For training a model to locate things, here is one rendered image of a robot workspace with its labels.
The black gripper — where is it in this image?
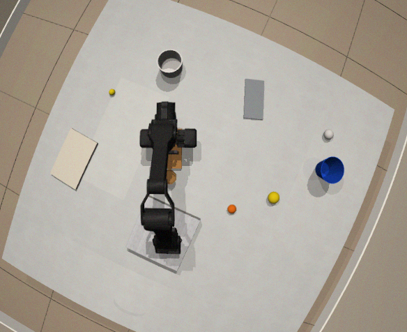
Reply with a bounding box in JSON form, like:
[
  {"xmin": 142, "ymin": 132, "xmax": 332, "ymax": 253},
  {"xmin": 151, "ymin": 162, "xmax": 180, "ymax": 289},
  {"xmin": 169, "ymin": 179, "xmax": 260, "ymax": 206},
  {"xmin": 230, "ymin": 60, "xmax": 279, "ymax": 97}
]
[{"xmin": 139, "ymin": 128, "xmax": 197, "ymax": 149}]

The beige flat rectangular block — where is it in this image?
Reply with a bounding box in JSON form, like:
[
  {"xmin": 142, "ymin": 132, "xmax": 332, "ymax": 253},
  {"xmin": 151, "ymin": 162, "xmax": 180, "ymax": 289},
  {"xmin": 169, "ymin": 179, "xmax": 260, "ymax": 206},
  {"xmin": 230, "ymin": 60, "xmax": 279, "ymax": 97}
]
[{"xmin": 50, "ymin": 128, "xmax": 98, "ymax": 190}]

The grey cylindrical cup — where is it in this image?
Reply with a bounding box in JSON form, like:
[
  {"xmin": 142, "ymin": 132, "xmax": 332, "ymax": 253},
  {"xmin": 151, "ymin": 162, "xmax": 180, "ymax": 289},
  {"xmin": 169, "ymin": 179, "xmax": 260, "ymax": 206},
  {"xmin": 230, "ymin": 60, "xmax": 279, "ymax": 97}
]
[{"xmin": 157, "ymin": 50, "xmax": 183, "ymax": 78}]

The orange-brown ball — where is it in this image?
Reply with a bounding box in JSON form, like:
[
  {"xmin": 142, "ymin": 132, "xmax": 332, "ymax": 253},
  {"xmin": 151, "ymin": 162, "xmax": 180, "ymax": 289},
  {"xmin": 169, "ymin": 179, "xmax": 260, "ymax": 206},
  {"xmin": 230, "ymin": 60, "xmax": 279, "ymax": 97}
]
[{"xmin": 228, "ymin": 204, "xmax": 236, "ymax": 213}]

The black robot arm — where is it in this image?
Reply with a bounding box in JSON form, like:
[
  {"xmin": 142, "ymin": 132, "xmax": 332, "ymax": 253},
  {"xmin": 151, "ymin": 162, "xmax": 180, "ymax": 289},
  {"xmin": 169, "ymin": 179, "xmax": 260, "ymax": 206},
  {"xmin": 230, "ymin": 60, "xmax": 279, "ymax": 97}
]
[{"xmin": 141, "ymin": 102, "xmax": 182, "ymax": 255}]

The small white ball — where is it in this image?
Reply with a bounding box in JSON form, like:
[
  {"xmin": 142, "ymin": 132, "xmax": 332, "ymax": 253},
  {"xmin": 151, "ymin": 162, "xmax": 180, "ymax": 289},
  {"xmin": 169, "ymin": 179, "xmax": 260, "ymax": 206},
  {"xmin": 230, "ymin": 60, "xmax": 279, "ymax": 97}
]
[{"xmin": 324, "ymin": 129, "xmax": 334, "ymax": 139}]

